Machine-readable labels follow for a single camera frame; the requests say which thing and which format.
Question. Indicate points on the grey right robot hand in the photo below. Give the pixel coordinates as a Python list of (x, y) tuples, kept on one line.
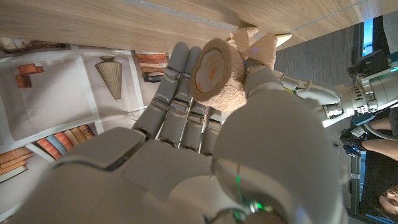
[(161, 180)]

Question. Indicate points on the person's head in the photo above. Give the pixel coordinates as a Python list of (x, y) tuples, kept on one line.
[(390, 202)]

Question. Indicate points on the person's bare forearm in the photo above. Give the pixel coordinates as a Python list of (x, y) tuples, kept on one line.
[(381, 149)]

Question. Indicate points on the person's black gloved hand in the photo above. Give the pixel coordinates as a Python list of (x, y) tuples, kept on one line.
[(353, 141)]

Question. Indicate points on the printed bookshelf backdrop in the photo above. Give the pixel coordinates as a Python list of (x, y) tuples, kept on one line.
[(56, 102)]

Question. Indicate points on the tan adhesive wrap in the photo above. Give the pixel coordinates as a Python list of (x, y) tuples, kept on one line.
[(225, 93)]

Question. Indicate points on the yellow sponge far left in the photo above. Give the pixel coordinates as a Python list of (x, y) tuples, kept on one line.
[(283, 39)]

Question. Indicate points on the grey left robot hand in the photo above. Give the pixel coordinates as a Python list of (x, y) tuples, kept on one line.
[(367, 90)]

